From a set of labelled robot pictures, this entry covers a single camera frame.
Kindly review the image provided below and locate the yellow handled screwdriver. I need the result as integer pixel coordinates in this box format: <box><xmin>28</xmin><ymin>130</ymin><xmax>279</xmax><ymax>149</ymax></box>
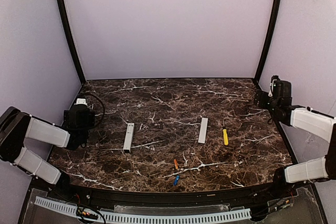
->
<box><xmin>222</xmin><ymin>121</ymin><xmax>229</xmax><ymax>146</ymax></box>

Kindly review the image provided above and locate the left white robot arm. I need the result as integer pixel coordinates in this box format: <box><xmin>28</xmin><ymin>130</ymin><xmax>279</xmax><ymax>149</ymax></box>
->
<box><xmin>1</xmin><ymin>104</ymin><xmax>96</xmax><ymax>187</ymax></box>

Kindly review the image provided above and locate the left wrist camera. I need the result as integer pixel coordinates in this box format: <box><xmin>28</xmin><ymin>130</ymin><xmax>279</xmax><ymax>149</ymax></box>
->
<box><xmin>74</xmin><ymin>92</ymin><xmax>106</xmax><ymax>129</ymax></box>

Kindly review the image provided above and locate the white slotted cable duct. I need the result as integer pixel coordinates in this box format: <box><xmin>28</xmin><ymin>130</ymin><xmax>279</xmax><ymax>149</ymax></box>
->
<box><xmin>34</xmin><ymin>196</ymin><xmax>251</xmax><ymax>223</ymax></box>

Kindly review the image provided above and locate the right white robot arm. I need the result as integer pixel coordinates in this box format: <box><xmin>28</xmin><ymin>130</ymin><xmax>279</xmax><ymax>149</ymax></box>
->
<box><xmin>254</xmin><ymin>75</ymin><xmax>335</xmax><ymax>186</ymax></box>

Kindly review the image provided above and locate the white remote control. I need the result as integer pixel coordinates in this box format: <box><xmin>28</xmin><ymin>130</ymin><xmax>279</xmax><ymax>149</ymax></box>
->
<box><xmin>123</xmin><ymin>123</ymin><xmax>135</xmax><ymax>153</ymax></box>

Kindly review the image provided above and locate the orange AA battery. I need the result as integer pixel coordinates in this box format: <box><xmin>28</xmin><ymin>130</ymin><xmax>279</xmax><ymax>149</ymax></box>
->
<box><xmin>174</xmin><ymin>159</ymin><xmax>179</xmax><ymax>170</ymax></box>

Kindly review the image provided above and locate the black front table rail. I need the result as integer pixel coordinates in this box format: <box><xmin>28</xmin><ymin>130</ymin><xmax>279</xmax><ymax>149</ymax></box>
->
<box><xmin>70</xmin><ymin>183</ymin><xmax>275</xmax><ymax>207</ymax></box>

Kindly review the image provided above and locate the white battery compartment cover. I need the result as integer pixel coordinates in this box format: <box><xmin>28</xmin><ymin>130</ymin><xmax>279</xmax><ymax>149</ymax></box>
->
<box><xmin>198</xmin><ymin>118</ymin><xmax>208</xmax><ymax>144</ymax></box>

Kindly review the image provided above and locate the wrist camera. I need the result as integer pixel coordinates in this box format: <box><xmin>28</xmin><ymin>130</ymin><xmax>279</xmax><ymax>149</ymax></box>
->
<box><xmin>268</xmin><ymin>75</ymin><xmax>280</xmax><ymax>97</ymax></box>
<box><xmin>74</xmin><ymin>92</ymin><xmax>106</xmax><ymax>129</ymax></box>

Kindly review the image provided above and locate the left black frame post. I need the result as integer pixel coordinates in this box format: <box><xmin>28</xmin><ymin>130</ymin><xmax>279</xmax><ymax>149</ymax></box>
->
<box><xmin>56</xmin><ymin>0</ymin><xmax>86</xmax><ymax>85</ymax></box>

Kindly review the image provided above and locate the right black frame post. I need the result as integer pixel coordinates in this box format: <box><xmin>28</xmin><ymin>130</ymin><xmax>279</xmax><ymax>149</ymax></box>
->
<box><xmin>254</xmin><ymin>0</ymin><xmax>281</xmax><ymax>83</ymax></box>

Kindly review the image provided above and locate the blue AA battery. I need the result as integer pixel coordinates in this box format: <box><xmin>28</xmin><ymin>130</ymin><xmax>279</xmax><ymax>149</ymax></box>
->
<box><xmin>173</xmin><ymin>175</ymin><xmax>180</xmax><ymax>186</ymax></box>

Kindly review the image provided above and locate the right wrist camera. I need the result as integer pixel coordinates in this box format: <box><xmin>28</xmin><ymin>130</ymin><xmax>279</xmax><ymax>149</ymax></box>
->
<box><xmin>268</xmin><ymin>75</ymin><xmax>280</xmax><ymax>97</ymax></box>

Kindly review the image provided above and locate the black frame post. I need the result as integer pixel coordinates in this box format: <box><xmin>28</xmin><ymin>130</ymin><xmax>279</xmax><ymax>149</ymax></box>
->
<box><xmin>56</xmin><ymin>0</ymin><xmax>86</xmax><ymax>85</ymax></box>
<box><xmin>254</xmin><ymin>0</ymin><xmax>281</xmax><ymax>83</ymax></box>

